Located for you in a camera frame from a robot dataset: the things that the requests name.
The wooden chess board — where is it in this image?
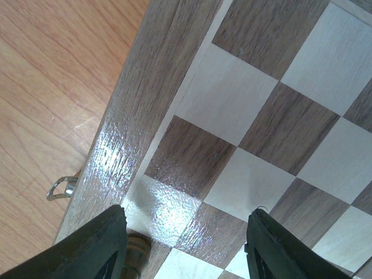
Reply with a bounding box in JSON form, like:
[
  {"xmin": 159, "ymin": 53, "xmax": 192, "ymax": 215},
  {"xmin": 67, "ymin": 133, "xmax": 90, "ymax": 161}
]
[{"xmin": 57, "ymin": 1, "xmax": 371, "ymax": 278}]

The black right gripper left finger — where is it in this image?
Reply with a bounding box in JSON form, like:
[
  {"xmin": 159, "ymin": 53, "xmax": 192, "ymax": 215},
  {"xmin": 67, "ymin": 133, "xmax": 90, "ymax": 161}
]
[{"xmin": 1, "ymin": 205, "xmax": 128, "ymax": 278}]

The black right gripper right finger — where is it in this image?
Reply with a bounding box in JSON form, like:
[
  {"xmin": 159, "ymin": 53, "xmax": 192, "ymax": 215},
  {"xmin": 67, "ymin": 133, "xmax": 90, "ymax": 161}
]
[{"xmin": 244, "ymin": 208, "xmax": 350, "ymax": 279}]

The metal board latch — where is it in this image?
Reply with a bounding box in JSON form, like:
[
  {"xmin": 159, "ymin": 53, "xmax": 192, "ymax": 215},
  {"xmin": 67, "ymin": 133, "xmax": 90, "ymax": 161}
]
[{"xmin": 46, "ymin": 176, "xmax": 78, "ymax": 201}]

